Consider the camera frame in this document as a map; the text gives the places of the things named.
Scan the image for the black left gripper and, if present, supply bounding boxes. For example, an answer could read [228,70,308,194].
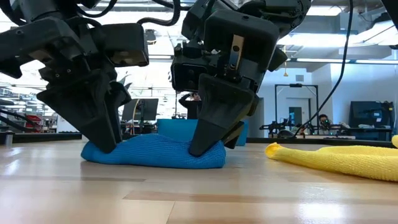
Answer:
[0,17,133,154]

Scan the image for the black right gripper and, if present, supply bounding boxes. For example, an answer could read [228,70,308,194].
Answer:
[182,0,289,157]

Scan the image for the blue microfiber towel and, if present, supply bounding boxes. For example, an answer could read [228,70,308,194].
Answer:
[80,133,227,170]

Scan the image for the yellow microfiber towel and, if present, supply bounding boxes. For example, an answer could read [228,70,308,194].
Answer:
[264,134,398,183]

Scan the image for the blue plastic basket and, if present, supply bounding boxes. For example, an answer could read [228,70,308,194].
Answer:
[156,118,249,147]

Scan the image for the person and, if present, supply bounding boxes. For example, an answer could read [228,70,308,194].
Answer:
[178,91,203,120]
[317,113,332,129]

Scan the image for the black background monitor pair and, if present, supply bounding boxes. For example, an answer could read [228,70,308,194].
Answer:
[121,98,160,123]

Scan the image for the black background robot rig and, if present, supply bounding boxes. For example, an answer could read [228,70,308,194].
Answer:
[259,119,351,138]

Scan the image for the red storage bins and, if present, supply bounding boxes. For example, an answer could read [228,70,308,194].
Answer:
[24,114,43,133]

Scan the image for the large black background screen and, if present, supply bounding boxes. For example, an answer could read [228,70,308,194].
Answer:
[349,100,396,129]

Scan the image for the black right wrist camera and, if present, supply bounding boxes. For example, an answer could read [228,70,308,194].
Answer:
[170,42,215,93]

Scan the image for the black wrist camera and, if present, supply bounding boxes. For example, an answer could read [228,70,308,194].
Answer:
[170,42,215,93]
[101,22,150,68]

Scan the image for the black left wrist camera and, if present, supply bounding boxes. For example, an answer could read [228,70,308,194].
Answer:
[101,22,150,68]

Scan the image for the yellow hanging ceiling cord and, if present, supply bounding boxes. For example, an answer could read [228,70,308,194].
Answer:
[282,45,289,78]

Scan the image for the black background gantry frame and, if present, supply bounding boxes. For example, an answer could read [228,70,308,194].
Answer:
[274,83,320,125]

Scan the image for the black left camera cable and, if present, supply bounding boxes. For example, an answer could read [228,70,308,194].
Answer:
[74,0,182,27]

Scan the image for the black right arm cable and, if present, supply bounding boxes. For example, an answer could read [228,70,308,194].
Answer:
[294,0,355,136]

